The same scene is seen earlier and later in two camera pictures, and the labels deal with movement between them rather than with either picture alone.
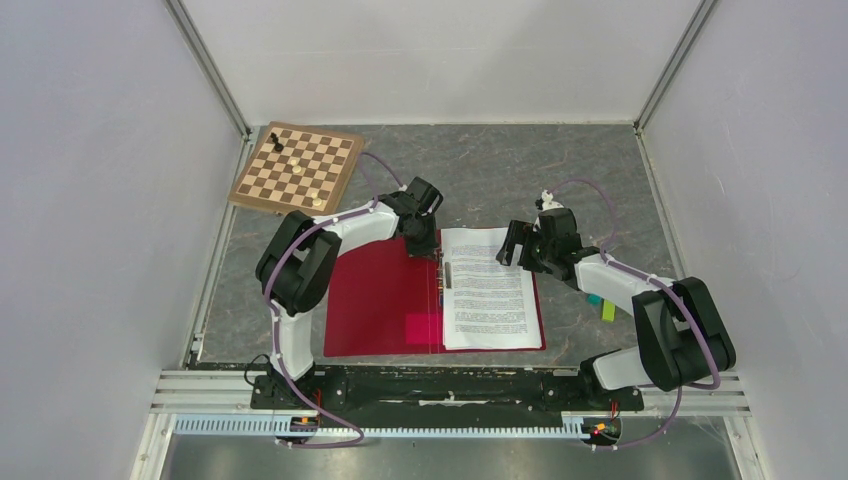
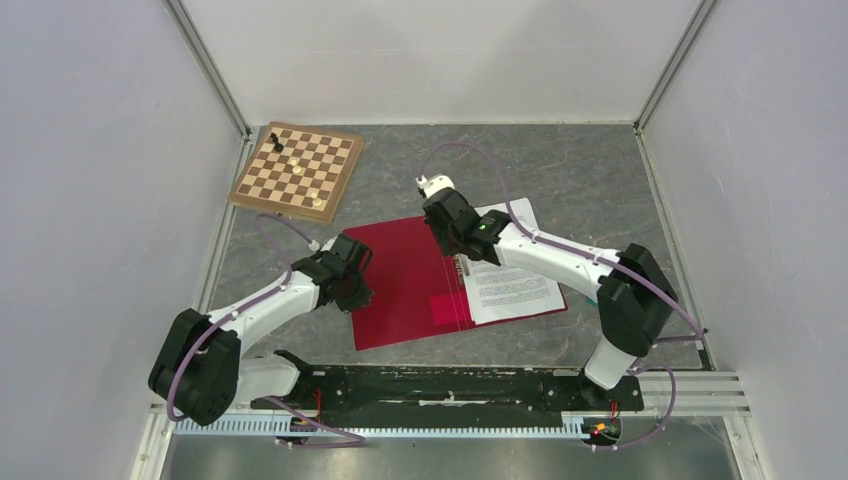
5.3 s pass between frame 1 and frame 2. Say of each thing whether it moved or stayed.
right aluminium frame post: stayed
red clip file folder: moved
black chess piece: stayed
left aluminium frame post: stayed
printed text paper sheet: moved
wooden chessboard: stayed
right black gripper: moved
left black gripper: moved
